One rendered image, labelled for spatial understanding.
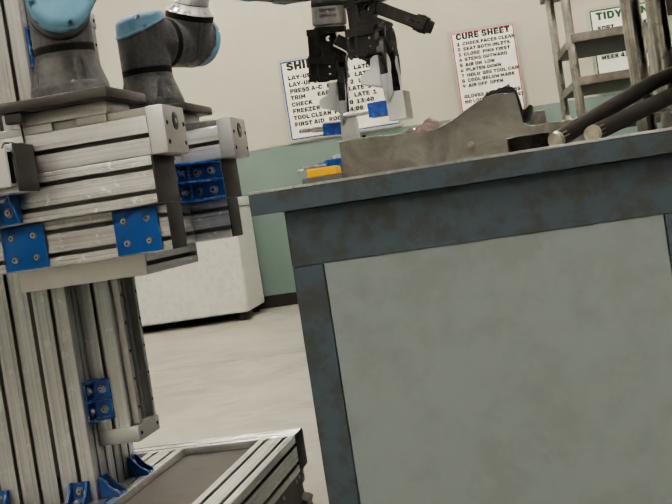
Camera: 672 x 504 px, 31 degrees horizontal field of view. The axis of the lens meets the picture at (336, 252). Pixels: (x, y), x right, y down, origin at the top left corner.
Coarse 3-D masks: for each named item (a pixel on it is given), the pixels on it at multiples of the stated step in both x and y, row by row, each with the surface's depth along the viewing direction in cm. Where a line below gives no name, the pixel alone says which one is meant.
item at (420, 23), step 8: (376, 8) 228; (384, 8) 228; (392, 8) 227; (384, 16) 228; (392, 16) 227; (400, 16) 227; (408, 16) 226; (416, 16) 226; (424, 16) 227; (408, 24) 227; (416, 24) 226; (424, 24) 226; (432, 24) 227; (424, 32) 228
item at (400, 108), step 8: (392, 96) 228; (400, 96) 228; (408, 96) 231; (368, 104) 230; (376, 104) 230; (384, 104) 229; (392, 104) 228; (400, 104) 228; (408, 104) 230; (352, 112) 233; (360, 112) 232; (368, 112) 230; (376, 112) 230; (384, 112) 229; (392, 112) 228; (400, 112) 228; (408, 112) 229; (392, 120) 229; (400, 120) 233
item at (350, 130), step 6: (348, 120) 260; (354, 120) 260; (324, 126) 261; (330, 126) 261; (336, 126) 260; (342, 126) 260; (348, 126) 260; (354, 126) 260; (300, 132) 263; (306, 132) 263; (312, 132) 263; (324, 132) 261; (330, 132) 261; (336, 132) 261; (342, 132) 260; (348, 132) 260; (354, 132) 260; (342, 138) 260; (348, 138) 260; (354, 138) 260
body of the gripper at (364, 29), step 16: (352, 0) 230; (368, 0) 229; (384, 0) 232; (352, 16) 230; (368, 16) 229; (352, 32) 229; (368, 32) 228; (384, 32) 227; (352, 48) 230; (368, 48) 228
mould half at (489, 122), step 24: (504, 96) 243; (456, 120) 245; (480, 120) 244; (504, 120) 243; (360, 144) 248; (384, 144) 247; (408, 144) 246; (432, 144) 246; (456, 144) 245; (480, 144) 244; (504, 144) 244; (360, 168) 248; (384, 168) 247
